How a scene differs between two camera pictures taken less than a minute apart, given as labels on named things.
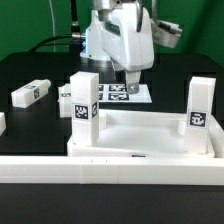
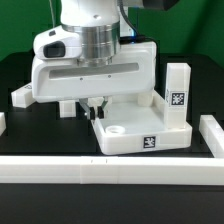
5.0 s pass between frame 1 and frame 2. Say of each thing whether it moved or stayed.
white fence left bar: stayed
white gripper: moved
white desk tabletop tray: moved
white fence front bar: stayed
